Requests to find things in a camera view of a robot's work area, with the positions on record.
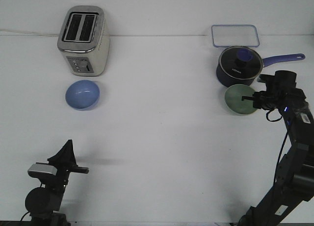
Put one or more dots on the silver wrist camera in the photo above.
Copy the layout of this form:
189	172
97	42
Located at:
41	168
266	79

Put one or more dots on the green bowl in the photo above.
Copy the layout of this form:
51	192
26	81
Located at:
233	99

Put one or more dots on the silver two-slot toaster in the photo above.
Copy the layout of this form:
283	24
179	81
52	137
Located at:
84	40

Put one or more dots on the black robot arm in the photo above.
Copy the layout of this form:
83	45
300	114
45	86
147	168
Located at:
43	203
294	174

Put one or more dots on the glass pot lid blue knob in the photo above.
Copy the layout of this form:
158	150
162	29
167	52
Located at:
240	62

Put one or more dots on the dark blue saucepan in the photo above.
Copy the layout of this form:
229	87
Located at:
229	81

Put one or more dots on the blue bowl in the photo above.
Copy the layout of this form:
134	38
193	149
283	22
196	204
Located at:
83	95

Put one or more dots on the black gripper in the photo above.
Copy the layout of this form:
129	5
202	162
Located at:
57	177
280	93

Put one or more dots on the clear blue-rimmed container lid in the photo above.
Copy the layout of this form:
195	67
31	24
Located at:
224	36

